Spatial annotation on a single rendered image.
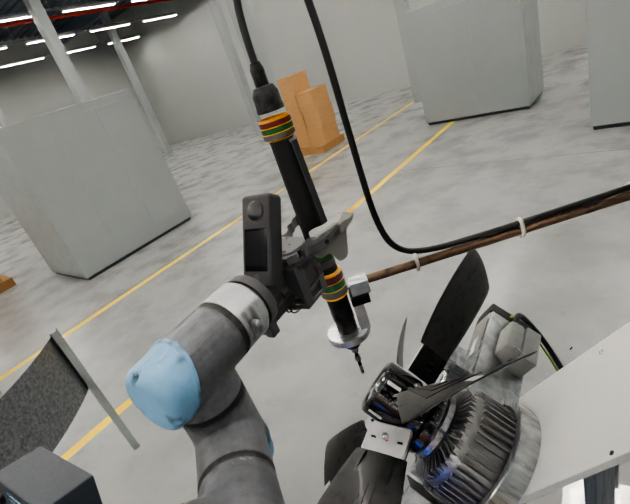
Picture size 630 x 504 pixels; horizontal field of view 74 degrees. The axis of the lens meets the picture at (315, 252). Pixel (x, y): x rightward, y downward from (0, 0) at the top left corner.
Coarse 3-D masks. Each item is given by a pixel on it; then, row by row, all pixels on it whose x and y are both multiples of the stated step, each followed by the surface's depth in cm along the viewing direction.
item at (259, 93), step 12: (252, 72) 52; (264, 72) 52; (264, 84) 52; (252, 96) 53; (264, 96) 52; (276, 96) 53; (264, 108) 53; (276, 108) 53; (348, 300) 66; (336, 312) 66; (348, 312) 66; (336, 324) 68; (348, 324) 67; (348, 348) 70
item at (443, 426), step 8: (448, 400) 86; (448, 408) 82; (448, 416) 81; (440, 424) 81; (448, 424) 80; (440, 432) 80; (432, 440) 80; (440, 440) 79; (424, 448) 81; (432, 448) 80; (424, 456) 82
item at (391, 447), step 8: (376, 424) 84; (384, 424) 83; (368, 432) 83; (376, 432) 83; (392, 432) 81; (400, 432) 81; (408, 432) 80; (368, 440) 82; (376, 440) 81; (384, 440) 81; (392, 440) 80; (400, 440) 79; (408, 440) 79; (368, 448) 80; (376, 448) 80; (384, 448) 79; (392, 448) 79; (400, 448) 78; (400, 456) 77
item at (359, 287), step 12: (348, 276) 67; (360, 276) 66; (348, 288) 68; (360, 288) 65; (360, 300) 65; (360, 312) 66; (360, 324) 67; (336, 336) 68; (348, 336) 67; (360, 336) 67
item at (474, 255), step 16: (480, 256) 91; (464, 272) 88; (480, 272) 94; (448, 288) 86; (464, 288) 91; (480, 288) 96; (448, 304) 89; (464, 304) 93; (480, 304) 98; (432, 320) 87; (448, 320) 91; (464, 320) 94; (432, 336) 89; (448, 336) 92; (448, 352) 92
